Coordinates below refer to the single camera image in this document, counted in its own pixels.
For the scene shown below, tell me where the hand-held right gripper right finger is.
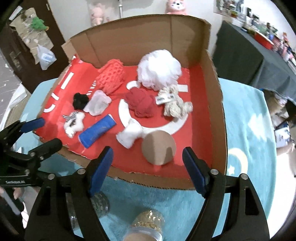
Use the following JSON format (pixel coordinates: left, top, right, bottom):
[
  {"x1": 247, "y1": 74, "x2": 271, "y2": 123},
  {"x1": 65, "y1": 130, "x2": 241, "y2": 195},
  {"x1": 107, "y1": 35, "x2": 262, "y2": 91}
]
[{"x1": 182, "y1": 146, "x2": 270, "y2": 241}]

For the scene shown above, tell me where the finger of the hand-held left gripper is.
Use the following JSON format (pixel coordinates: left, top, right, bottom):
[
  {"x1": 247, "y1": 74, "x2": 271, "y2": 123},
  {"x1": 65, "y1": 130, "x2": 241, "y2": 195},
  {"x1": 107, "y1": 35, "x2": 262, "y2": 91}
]
[
  {"x1": 30, "y1": 138, "x2": 62, "y2": 163},
  {"x1": 0, "y1": 118, "x2": 45, "y2": 139}
]

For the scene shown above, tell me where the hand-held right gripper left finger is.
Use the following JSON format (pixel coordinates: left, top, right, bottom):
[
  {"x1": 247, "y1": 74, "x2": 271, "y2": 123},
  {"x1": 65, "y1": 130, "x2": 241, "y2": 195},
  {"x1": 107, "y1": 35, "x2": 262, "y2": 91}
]
[{"x1": 24, "y1": 146, "x2": 114, "y2": 241}]

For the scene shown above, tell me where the white plush toy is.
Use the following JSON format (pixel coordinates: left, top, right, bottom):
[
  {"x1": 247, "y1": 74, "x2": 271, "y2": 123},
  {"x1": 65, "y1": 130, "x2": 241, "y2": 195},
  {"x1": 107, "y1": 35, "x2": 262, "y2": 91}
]
[{"x1": 62, "y1": 111, "x2": 85, "y2": 138}]

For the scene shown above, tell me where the white fluffy puff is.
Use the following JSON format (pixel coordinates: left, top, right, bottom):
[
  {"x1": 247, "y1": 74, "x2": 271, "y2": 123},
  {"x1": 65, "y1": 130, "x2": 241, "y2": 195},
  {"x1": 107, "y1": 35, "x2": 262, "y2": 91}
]
[{"x1": 116, "y1": 122, "x2": 144, "y2": 149}]

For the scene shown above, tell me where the brown powder puff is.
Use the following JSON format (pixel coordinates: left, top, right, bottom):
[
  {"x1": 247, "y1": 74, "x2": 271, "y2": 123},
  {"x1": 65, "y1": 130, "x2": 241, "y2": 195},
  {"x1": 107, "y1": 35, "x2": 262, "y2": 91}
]
[{"x1": 142, "y1": 130, "x2": 176, "y2": 165}]

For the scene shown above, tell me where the black fuzzy scrunchie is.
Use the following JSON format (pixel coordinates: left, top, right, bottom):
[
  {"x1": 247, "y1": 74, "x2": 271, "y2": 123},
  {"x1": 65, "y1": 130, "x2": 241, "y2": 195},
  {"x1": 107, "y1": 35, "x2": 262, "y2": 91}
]
[{"x1": 73, "y1": 93, "x2": 89, "y2": 110}]

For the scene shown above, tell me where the white pouch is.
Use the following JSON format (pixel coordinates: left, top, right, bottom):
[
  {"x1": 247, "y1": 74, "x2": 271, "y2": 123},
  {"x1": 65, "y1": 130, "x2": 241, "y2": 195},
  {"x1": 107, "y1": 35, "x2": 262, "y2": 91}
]
[{"x1": 84, "y1": 90, "x2": 112, "y2": 116}]

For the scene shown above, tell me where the red knit scrunchie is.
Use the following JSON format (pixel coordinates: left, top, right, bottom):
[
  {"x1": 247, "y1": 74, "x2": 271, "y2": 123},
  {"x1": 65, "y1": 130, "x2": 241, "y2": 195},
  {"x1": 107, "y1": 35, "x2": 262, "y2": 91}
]
[{"x1": 125, "y1": 88, "x2": 156, "y2": 118}]

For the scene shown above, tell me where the orange mesh sponge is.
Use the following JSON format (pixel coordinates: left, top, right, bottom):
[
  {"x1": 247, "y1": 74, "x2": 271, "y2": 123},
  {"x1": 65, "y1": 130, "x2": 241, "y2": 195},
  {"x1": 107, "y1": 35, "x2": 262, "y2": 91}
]
[{"x1": 97, "y1": 59, "x2": 126, "y2": 94}]

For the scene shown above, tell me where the white mesh bath loofah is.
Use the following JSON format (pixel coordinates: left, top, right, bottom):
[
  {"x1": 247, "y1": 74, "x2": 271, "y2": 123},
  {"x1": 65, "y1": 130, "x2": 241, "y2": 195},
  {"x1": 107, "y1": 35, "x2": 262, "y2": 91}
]
[{"x1": 137, "y1": 49, "x2": 182, "y2": 90}]

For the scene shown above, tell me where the cardboard box red lining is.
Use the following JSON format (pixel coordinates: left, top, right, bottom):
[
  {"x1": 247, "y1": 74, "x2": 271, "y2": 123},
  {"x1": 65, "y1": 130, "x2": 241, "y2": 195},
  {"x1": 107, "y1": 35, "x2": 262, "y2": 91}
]
[{"x1": 32, "y1": 13, "x2": 228, "y2": 190}]

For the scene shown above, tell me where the person's left forearm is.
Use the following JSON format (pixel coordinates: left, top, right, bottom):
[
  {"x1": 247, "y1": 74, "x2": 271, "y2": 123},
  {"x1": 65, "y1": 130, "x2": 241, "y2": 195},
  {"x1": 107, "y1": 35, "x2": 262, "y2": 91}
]
[{"x1": 0, "y1": 209, "x2": 26, "y2": 241}]

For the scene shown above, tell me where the person's left hand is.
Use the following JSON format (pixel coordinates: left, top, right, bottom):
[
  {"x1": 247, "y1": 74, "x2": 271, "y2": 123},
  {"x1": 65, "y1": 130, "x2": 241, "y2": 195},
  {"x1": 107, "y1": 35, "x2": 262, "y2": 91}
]
[{"x1": 0, "y1": 186, "x2": 23, "y2": 201}]

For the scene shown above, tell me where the clear plastic bag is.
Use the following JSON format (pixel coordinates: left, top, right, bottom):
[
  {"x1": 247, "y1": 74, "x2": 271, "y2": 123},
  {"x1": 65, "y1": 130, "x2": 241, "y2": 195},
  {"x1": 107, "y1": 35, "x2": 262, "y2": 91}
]
[{"x1": 37, "y1": 44, "x2": 57, "y2": 70}]

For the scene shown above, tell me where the jar with gold contents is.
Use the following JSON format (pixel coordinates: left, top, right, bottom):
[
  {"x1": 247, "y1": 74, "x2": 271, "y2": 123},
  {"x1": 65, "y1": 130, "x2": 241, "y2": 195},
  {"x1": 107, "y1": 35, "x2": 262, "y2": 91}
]
[{"x1": 122, "y1": 209, "x2": 165, "y2": 241}]

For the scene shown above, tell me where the dark brown door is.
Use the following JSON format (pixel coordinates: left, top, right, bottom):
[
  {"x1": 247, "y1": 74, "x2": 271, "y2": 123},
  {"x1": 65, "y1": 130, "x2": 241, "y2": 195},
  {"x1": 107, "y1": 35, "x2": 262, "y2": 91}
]
[{"x1": 0, "y1": 0, "x2": 70, "y2": 87}]

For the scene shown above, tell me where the beige hanging organiser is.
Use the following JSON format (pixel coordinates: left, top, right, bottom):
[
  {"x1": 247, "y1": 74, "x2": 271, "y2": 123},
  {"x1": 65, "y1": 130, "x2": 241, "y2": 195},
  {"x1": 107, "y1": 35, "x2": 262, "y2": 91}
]
[{"x1": 9, "y1": 7, "x2": 55, "y2": 63}]

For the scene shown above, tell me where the green plush toy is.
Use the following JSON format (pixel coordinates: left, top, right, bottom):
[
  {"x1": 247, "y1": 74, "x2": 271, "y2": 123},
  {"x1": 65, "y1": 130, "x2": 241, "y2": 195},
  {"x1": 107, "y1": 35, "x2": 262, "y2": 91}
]
[{"x1": 30, "y1": 17, "x2": 50, "y2": 32}]

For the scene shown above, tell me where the table with dark cloth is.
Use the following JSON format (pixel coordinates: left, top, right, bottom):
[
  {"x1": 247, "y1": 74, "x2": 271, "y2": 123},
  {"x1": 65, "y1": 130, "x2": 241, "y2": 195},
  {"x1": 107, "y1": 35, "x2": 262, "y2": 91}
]
[{"x1": 212, "y1": 21, "x2": 296, "y2": 100}]

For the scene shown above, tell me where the light pink plush toy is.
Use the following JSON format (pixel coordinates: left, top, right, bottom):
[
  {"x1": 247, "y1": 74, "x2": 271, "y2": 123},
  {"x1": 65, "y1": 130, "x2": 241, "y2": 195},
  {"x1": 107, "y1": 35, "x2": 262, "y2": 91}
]
[{"x1": 89, "y1": 2, "x2": 109, "y2": 26}]

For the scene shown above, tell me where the red plastic basket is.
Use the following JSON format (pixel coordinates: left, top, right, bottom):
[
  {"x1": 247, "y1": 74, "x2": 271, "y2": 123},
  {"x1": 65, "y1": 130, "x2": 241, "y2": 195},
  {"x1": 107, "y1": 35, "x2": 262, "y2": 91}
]
[{"x1": 254, "y1": 31, "x2": 277, "y2": 50}]

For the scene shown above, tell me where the row of cosmetics bottles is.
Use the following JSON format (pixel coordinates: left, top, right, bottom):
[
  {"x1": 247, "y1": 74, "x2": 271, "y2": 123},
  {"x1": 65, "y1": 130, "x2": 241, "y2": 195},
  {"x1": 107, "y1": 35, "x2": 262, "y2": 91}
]
[{"x1": 214, "y1": 0, "x2": 296, "y2": 63}]

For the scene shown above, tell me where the pink plush with face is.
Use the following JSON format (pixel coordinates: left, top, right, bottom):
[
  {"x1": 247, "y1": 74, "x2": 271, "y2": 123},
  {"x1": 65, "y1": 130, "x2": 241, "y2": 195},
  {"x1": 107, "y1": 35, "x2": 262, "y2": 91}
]
[{"x1": 165, "y1": 0, "x2": 188, "y2": 15}]

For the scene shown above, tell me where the metal door handle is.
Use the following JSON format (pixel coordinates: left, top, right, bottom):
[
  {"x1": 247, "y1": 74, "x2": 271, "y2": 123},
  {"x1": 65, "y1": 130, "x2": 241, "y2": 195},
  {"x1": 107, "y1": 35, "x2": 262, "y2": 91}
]
[{"x1": 9, "y1": 51, "x2": 22, "y2": 70}]

